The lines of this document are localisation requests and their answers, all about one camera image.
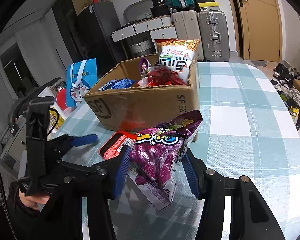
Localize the silver suitcase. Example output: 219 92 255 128
197 10 230 62

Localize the white red noodle snack bag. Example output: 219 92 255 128
138 38 200 87

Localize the beige suitcase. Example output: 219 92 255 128
172 10 204 62

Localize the round desk mirror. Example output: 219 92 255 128
123 0 153 23

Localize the purple grape candy bag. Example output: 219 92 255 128
128 110 203 211

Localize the red pouch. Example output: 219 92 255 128
56 88 67 111

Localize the black refrigerator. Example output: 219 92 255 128
52 0 125 78

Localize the yellow orange box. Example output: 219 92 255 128
49 102 65 134

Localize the brown SF cardboard box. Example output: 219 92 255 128
83 57 199 132

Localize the small red candy packet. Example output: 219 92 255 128
98 131 137 160

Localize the blue Doraemon tote bag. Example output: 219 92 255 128
66 59 98 107

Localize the blue cookie packet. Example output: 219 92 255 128
98 78 135 91

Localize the white drawer desk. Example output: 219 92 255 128
111 15 177 57

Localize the left hand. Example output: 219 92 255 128
19 190 50 211

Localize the wooden door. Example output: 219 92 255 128
234 0 282 62

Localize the woven laundry basket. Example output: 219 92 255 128
129 38 153 57

